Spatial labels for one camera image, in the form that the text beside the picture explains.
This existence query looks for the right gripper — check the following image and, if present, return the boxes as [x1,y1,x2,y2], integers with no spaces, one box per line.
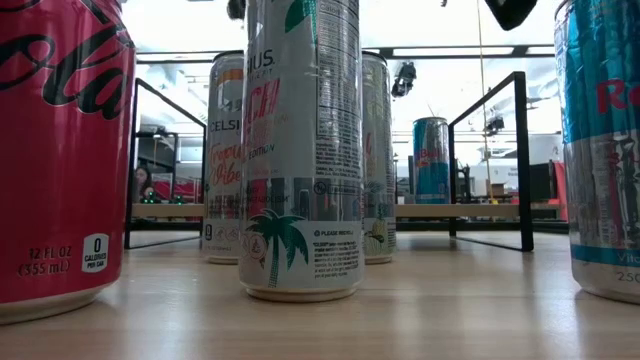
[483,0,539,32]

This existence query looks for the blue silver Red Bull can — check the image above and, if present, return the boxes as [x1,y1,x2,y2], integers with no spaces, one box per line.
[553,0,640,305]
[412,116,451,205]

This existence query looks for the white Celsius can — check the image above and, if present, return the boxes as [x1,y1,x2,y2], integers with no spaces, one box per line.
[201,49,247,265]
[360,49,398,265]

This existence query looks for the red Coke can black script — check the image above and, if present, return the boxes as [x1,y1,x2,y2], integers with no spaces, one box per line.
[0,0,137,326]

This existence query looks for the black ceiling spotlight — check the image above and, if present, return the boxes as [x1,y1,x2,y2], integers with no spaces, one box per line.
[390,60,418,99]
[483,115,505,137]

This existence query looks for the black monitor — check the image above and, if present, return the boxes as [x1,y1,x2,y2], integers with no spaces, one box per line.
[528,162,551,202]

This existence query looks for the red cloth panel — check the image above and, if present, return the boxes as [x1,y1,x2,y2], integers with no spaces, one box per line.
[549,159,569,222]

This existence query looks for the teal palm Celsius can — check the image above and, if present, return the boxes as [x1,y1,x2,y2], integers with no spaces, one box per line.
[237,0,366,304]

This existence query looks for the red storage bins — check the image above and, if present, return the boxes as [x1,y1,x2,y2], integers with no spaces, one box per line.
[152,177,204,204]

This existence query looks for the black metal rack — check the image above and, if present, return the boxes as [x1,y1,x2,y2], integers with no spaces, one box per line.
[135,130,180,174]

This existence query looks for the person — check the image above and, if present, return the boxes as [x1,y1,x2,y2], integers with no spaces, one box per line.
[133,165,156,204]

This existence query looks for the black ceiling light rail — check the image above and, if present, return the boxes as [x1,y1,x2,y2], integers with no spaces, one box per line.
[135,43,557,65]

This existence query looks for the black aluminium table frame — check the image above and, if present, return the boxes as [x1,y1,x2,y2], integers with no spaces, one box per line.
[124,219,571,234]

